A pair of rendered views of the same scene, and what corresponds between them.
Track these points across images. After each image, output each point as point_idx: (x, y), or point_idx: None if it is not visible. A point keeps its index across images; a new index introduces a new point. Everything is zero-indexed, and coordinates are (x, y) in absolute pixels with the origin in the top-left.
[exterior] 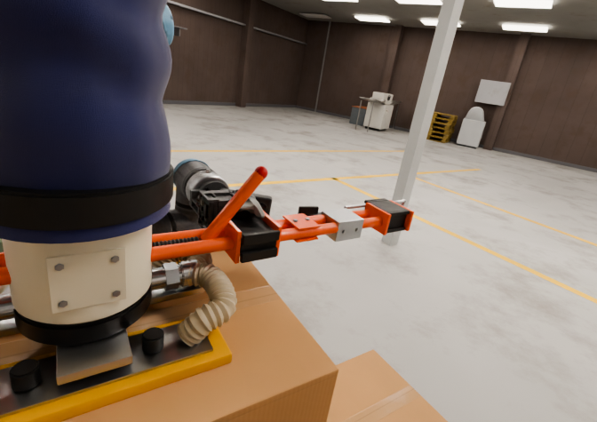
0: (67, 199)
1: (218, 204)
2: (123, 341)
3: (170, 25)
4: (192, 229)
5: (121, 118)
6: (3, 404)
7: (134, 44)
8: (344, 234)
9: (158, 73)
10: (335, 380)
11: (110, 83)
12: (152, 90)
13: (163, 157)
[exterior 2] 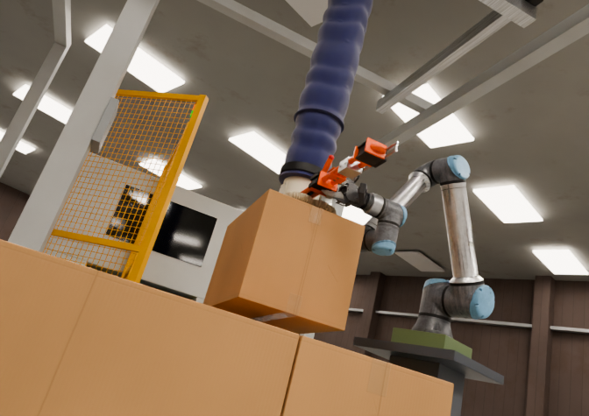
0: (281, 165)
1: (340, 187)
2: None
3: (451, 162)
4: (372, 234)
5: (294, 147)
6: None
7: (299, 132)
8: (340, 167)
9: (305, 137)
10: (267, 193)
11: (295, 142)
12: (304, 141)
13: (301, 156)
